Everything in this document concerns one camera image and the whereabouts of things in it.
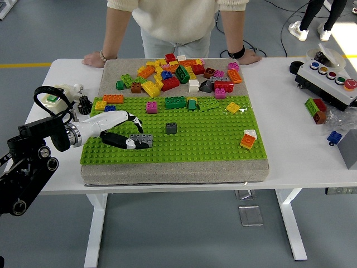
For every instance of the blue 2x2 brick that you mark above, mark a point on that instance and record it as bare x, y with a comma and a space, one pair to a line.
166, 74
110, 108

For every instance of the white table leg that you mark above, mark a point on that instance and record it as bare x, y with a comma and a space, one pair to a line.
96, 223
290, 223

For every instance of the magenta 2x2 brick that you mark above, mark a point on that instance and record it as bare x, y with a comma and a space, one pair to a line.
220, 93
233, 66
152, 108
219, 74

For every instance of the cream switch box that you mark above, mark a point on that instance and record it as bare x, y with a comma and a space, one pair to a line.
53, 98

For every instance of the person's right forearm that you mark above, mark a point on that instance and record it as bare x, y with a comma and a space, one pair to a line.
114, 33

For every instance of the dark grey slope brick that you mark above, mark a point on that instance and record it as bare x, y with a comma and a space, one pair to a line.
206, 87

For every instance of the small clear floor plate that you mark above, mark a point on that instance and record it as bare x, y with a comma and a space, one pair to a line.
244, 194

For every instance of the clear plastic bag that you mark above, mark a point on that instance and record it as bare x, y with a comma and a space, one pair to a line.
338, 118

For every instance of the light green 2x4 brick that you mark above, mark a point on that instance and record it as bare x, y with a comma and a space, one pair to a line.
208, 104

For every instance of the white 2x2 brick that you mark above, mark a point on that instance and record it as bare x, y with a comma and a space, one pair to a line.
193, 86

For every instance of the white furniture frame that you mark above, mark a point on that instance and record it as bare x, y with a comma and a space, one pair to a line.
4, 11

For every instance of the person's left hand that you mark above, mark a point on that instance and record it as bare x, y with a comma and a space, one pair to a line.
249, 57

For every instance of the brown 2x2 brick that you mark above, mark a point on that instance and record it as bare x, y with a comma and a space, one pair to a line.
136, 88
209, 73

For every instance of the large yellow brick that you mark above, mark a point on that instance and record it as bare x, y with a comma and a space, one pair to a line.
150, 89

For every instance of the black tape roll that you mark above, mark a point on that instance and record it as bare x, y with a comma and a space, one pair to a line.
293, 67

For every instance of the person's left forearm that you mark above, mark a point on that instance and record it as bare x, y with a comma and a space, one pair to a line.
231, 30

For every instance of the dark green 2x4 brick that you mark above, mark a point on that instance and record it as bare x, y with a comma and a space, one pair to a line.
182, 74
174, 103

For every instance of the person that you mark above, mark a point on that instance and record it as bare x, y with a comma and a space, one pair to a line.
173, 19
309, 11

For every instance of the orange 2x2 brick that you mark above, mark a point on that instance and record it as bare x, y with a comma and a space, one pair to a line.
247, 141

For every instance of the yellow 2x2 brick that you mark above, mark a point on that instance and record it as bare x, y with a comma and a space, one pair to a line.
233, 108
100, 105

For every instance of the green brick with circles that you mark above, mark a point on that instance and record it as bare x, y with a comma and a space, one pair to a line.
310, 106

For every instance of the table control panel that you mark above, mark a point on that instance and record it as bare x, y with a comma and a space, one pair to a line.
340, 191

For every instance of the person's right hand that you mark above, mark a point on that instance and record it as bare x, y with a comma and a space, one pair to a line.
93, 60

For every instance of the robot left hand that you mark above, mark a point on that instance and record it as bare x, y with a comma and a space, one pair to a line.
103, 121

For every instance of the grey box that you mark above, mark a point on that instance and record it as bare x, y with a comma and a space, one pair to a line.
350, 150

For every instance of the orange 2x4 brick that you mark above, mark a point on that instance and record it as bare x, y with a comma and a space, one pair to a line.
234, 76
188, 62
113, 98
146, 72

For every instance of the green baseplate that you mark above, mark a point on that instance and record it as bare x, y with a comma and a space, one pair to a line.
195, 139

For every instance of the white button control box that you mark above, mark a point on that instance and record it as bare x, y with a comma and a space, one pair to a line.
320, 83

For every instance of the red 2x2 brick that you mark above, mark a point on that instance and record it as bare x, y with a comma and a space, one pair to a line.
170, 57

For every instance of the clear round container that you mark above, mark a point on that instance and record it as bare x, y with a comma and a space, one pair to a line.
333, 56

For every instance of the black gear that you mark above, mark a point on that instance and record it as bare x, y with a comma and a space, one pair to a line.
84, 105

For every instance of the pink brick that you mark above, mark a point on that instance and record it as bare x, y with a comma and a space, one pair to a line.
166, 66

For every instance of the dark grey 2x2 brick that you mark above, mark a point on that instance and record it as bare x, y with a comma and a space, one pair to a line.
170, 129

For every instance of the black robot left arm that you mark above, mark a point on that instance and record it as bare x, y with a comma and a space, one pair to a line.
25, 170

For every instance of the light grey 2x4 brick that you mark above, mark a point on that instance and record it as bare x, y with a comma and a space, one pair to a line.
143, 138

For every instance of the black wristwatch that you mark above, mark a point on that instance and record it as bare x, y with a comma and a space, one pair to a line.
235, 53

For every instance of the small teal green brick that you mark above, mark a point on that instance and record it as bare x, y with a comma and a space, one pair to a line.
192, 105

